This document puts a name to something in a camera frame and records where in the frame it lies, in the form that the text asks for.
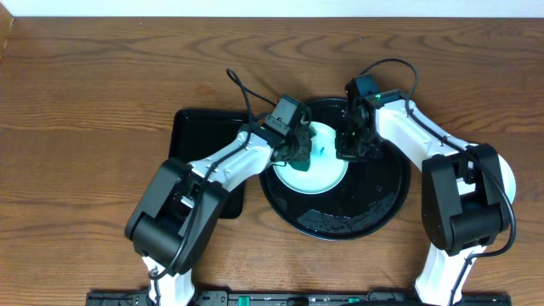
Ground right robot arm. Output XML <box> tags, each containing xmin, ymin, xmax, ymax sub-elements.
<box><xmin>337</xmin><ymin>88</ymin><xmax>517</xmax><ymax>305</ymax></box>

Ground black rectangular tray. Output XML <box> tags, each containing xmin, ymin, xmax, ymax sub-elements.
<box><xmin>167</xmin><ymin>108</ymin><xmax>252</xmax><ymax>220</ymax></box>

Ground green scrubbing sponge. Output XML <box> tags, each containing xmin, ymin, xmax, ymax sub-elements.
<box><xmin>288</xmin><ymin>127</ymin><xmax>318</xmax><ymax>173</ymax></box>

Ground round black serving tray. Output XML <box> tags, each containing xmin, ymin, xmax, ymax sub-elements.
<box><xmin>258</xmin><ymin>96</ymin><xmax>412</xmax><ymax>241</ymax></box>

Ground light blue plate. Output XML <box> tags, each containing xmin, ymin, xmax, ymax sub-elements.
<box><xmin>498</xmin><ymin>155</ymin><xmax>517</xmax><ymax>204</ymax></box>
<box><xmin>273</xmin><ymin>122</ymin><xmax>349</xmax><ymax>195</ymax></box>

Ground right black cable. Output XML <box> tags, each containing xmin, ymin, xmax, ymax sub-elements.
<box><xmin>359</xmin><ymin>58</ymin><xmax>518</xmax><ymax>306</ymax></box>

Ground left black cable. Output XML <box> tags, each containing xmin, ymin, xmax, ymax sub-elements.
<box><xmin>148</xmin><ymin>67</ymin><xmax>278</xmax><ymax>298</ymax></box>

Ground black cable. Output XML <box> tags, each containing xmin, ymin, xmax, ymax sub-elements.
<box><xmin>148</xmin><ymin>67</ymin><xmax>278</xmax><ymax>298</ymax></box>
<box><xmin>359</xmin><ymin>58</ymin><xmax>518</xmax><ymax>306</ymax></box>

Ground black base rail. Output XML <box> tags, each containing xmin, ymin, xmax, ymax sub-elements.
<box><xmin>84</xmin><ymin>290</ymin><xmax>513</xmax><ymax>306</ymax></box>

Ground light blue plate top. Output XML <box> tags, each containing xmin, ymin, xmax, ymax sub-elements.
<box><xmin>273</xmin><ymin>122</ymin><xmax>349</xmax><ymax>195</ymax></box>

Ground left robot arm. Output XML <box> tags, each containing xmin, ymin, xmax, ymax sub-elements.
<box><xmin>124</xmin><ymin>124</ymin><xmax>315</xmax><ymax>305</ymax></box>

